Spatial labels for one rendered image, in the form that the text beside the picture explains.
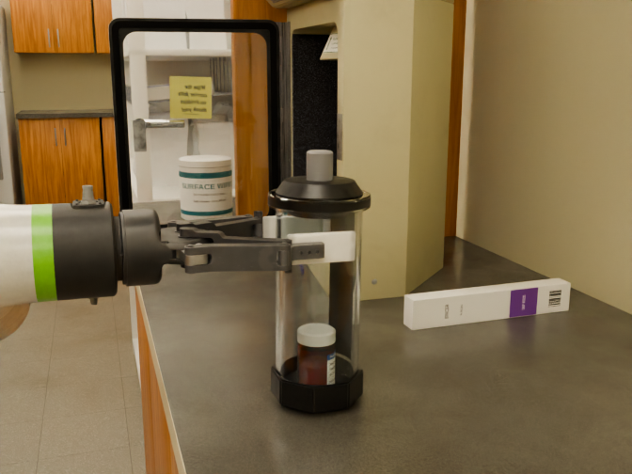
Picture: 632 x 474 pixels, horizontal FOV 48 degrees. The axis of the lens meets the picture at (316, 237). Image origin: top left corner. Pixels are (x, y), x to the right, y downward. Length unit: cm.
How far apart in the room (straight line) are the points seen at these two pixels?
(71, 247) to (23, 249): 4
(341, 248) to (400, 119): 44
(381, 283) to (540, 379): 35
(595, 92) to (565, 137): 11
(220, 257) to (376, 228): 50
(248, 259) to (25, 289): 20
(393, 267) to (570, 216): 35
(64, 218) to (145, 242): 7
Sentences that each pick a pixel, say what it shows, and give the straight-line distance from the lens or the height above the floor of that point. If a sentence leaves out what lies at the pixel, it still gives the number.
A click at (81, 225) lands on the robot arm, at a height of 116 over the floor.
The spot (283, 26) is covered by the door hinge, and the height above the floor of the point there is 138.
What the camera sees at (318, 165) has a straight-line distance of 74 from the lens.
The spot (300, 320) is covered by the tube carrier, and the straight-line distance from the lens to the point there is 74.
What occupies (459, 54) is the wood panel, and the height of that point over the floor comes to 133.
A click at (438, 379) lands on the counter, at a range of 88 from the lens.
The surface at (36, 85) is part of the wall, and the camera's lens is 659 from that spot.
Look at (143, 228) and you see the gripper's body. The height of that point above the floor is 115.
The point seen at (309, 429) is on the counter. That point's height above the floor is 94.
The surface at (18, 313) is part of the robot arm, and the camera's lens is 82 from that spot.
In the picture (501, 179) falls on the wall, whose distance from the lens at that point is 151.
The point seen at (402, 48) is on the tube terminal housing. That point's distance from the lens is 112.
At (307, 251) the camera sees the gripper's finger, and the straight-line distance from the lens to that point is 69.
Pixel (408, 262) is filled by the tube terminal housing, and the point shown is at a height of 99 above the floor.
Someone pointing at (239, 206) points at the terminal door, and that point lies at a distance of 139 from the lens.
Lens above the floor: 130
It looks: 13 degrees down
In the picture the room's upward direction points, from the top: straight up
